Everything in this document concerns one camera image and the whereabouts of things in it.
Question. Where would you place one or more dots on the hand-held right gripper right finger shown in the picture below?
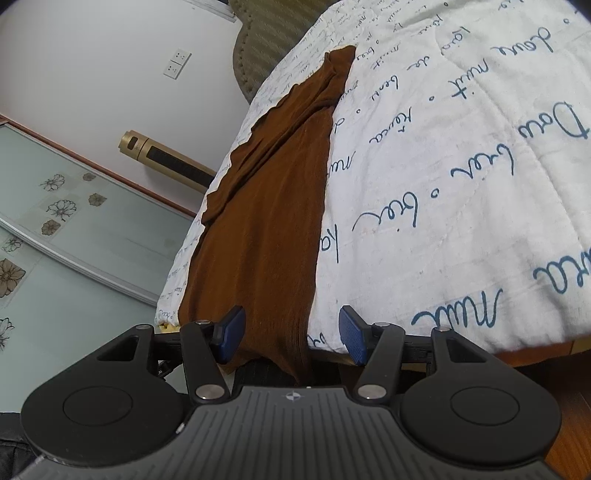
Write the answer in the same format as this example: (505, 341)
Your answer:
(353, 334)

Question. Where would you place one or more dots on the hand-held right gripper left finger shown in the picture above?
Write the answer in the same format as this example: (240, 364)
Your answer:
(231, 332)

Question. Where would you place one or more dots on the brown knit sweater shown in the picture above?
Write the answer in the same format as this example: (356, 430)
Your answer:
(268, 230)

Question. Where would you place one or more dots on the dark striped pants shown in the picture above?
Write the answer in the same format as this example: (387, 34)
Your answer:
(263, 374)

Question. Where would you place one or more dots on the sliding wardrobe door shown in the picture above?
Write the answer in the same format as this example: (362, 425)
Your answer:
(92, 240)

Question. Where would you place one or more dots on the white script-printed quilt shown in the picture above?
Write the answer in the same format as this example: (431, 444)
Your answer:
(461, 184)

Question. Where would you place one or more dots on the gold tower fan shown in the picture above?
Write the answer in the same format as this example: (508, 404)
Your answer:
(161, 157)

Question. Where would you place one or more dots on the dark cloth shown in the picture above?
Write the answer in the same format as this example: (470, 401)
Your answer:
(14, 452)

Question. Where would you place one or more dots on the olive upholstered headboard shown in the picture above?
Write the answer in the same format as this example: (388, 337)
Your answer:
(263, 46)

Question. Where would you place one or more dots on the white framed window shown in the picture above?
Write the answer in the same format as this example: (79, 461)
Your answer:
(217, 8)

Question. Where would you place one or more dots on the white wall socket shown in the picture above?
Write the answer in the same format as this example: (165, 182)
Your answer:
(172, 70)
(181, 56)

